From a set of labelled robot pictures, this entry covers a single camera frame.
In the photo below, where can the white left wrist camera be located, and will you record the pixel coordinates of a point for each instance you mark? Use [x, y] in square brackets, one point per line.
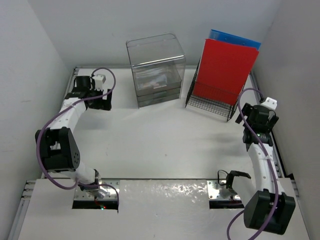
[99, 81]

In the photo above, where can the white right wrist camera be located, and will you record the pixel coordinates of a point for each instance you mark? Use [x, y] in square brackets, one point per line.
[269, 103]

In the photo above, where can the clear plastic drawer organizer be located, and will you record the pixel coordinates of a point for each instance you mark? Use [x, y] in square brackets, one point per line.
[158, 66]

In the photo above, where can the blue folder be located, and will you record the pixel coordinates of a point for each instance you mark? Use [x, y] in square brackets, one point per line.
[233, 39]

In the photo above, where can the red folder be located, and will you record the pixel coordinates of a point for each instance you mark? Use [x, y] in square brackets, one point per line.
[223, 70]

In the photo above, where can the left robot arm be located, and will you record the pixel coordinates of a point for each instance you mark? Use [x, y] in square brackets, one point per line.
[56, 149]

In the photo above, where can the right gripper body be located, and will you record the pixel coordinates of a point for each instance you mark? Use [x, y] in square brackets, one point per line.
[270, 122]

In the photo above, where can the black wire mesh rack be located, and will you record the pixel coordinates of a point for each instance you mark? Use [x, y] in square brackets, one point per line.
[212, 100]

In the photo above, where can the white front cover panel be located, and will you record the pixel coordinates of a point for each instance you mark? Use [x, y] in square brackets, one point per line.
[148, 210]

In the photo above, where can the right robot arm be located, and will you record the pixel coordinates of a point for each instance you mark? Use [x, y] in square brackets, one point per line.
[266, 205]

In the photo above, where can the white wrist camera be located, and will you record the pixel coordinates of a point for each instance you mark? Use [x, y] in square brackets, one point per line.
[269, 103]
[99, 81]

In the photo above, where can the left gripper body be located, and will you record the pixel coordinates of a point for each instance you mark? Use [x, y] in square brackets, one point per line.
[98, 104]

